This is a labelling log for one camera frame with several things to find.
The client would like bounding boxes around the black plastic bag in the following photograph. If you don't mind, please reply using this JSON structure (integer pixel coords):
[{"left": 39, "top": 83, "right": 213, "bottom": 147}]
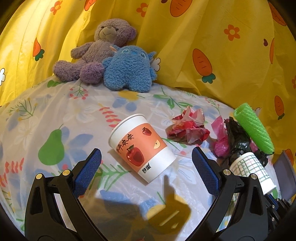
[{"left": 221, "top": 117, "right": 268, "bottom": 168}]

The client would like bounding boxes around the pink plastic bag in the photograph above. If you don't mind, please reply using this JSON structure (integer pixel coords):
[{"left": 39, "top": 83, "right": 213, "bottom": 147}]
[{"left": 211, "top": 116, "right": 258, "bottom": 158}]

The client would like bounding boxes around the green foam net sleeve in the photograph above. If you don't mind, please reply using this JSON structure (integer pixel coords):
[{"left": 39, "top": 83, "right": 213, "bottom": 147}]
[{"left": 234, "top": 103, "right": 275, "bottom": 155}]

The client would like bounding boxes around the blue plush monster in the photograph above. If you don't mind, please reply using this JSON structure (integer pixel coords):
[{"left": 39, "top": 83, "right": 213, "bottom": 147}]
[{"left": 102, "top": 45, "right": 157, "bottom": 93}]

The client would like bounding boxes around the purple teddy bear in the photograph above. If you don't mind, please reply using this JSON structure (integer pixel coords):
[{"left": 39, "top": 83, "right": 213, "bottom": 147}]
[{"left": 53, "top": 19, "right": 137, "bottom": 84}]

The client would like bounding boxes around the green grid paper cup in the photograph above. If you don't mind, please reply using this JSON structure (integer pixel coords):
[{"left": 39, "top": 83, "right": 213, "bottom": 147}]
[{"left": 230, "top": 152, "right": 276, "bottom": 195}]

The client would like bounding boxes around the apple print paper cup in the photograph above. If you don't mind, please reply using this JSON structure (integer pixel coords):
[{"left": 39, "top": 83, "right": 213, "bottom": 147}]
[{"left": 108, "top": 113, "right": 177, "bottom": 183}]

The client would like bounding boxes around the red white plastic bag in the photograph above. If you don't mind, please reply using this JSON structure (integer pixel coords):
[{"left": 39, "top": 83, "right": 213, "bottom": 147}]
[{"left": 166, "top": 106, "right": 210, "bottom": 144}]

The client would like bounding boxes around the yellow carrot print curtain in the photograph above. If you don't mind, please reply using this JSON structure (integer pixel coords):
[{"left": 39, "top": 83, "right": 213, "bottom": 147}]
[{"left": 1, "top": 1, "right": 295, "bottom": 163}]

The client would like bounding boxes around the grey plastic trash bin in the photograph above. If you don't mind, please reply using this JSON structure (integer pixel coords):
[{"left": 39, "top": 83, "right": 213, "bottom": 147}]
[{"left": 273, "top": 151, "right": 296, "bottom": 200}]

